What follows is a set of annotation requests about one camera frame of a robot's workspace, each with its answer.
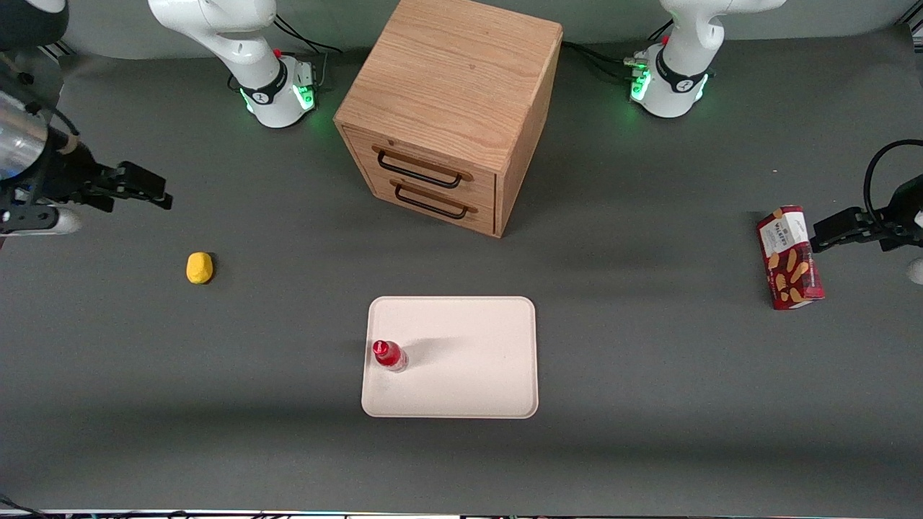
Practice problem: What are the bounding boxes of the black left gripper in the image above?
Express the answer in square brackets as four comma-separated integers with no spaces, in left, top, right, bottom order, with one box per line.
[811,174,923,254]

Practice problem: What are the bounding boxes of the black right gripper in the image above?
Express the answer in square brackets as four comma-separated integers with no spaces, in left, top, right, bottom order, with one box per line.
[0,140,175,214]

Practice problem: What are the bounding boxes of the red coke bottle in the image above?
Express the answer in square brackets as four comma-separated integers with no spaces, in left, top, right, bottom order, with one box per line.
[371,340,409,373]

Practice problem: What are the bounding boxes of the cream plastic tray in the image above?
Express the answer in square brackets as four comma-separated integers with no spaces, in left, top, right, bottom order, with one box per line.
[361,296,539,420]

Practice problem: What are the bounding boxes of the red cookie box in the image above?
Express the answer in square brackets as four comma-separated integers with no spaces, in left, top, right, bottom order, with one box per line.
[756,205,826,311]

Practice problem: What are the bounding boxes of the wooden drawer cabinet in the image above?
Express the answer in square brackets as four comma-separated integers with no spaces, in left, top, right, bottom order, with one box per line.
[333,0,564,239]

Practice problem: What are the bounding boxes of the black looped gripper cable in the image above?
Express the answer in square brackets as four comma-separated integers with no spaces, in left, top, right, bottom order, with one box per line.
[863,139,923,226]

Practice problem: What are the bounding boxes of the black right arm base cables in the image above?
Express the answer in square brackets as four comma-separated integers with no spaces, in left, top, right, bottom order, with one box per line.
[270,13,344,56]

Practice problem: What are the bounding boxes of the black arm base cables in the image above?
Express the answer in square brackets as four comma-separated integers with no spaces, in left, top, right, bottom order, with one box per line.
[562,40,644,81]
[270,13,344,56]

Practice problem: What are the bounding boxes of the black metal drawer handle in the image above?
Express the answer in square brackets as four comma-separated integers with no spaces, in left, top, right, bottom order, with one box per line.
[390,180,478,220]
[372,146,474,190]

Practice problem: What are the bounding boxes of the black left arm base cables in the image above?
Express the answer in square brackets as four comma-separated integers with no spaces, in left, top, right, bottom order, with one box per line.
[562,40,644,81]

